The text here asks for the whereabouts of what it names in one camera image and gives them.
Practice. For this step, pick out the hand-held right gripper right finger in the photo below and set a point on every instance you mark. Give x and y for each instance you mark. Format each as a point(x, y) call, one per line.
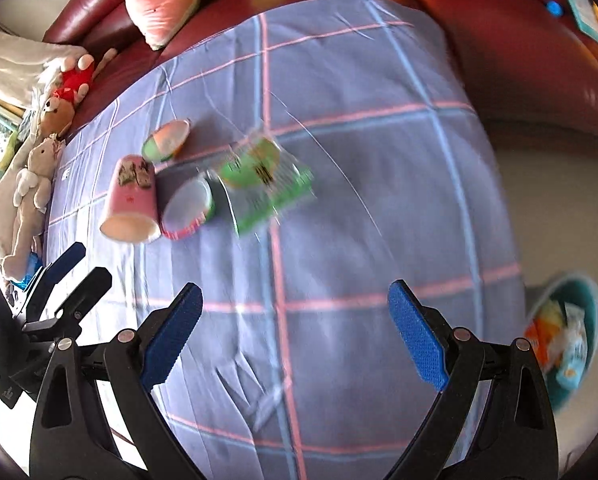
point(419, 340)

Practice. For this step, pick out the teal book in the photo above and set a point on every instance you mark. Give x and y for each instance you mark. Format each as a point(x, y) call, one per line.
point(576, 2)

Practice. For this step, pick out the brown teddy bear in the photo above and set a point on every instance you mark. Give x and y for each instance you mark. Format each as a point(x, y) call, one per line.
point(56, 115)

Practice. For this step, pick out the red pink plush toy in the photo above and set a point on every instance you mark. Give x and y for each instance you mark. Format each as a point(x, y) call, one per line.
point(74, 82)

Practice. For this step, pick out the orange white snack packet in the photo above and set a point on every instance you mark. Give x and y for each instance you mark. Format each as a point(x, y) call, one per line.
point(544, 332)

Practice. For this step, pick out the red rimmed paper bowl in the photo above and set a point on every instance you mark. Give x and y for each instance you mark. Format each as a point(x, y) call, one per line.
point(186, 207)

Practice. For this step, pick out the teal waste bin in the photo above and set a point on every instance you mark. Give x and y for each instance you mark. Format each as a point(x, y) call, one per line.
point(591, 320)

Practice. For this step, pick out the cream rabbit plush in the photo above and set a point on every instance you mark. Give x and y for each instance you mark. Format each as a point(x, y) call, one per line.
point(34, 185)

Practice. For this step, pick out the blue bottle cap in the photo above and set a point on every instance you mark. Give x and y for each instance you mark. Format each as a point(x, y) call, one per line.
point(554, 7)

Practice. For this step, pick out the white cloth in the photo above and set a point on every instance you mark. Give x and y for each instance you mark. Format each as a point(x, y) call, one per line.
point(19, 60)

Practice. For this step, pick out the green clear plastic packet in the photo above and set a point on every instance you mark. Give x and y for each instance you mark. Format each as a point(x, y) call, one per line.
point(259, 190)

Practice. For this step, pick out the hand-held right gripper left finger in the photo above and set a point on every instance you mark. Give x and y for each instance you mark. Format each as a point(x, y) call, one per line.
point(171, 335)

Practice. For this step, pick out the dark red leather sofa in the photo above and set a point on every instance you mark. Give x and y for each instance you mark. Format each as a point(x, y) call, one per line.
point(519, 50)

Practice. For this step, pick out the blue plastic bag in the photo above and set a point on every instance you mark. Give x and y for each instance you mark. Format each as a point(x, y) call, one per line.
point(26, 272)

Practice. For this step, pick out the pink green pudding cup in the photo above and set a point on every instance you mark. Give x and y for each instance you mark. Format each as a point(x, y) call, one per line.
point(166, 141)

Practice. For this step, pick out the purple checked blanket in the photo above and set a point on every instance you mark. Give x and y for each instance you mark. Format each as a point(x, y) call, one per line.
point(329, 210)

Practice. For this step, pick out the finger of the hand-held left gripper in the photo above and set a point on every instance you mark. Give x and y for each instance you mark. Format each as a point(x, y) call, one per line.
point(61, 265)
point(86, 292)

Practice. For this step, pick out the pink paper cup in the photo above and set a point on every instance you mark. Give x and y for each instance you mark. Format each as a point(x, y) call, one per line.
point(129, 195)

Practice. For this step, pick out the light blue snack packet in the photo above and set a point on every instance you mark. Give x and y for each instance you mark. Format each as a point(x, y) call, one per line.
point(571, 350)

